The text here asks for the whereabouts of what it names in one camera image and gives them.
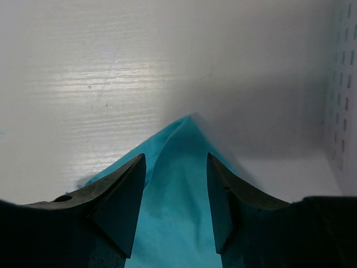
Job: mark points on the white plastic basket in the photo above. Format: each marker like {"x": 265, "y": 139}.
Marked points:
{"x": 340, "y": 116}

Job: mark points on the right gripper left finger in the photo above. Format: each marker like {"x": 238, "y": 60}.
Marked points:
{"x": 103, "y": 215}

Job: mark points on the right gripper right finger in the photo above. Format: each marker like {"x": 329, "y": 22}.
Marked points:
{"x": 232, "y": 201}

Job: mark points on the teal t shirt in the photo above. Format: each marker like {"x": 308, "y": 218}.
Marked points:
{"x": 174, "y": 227}

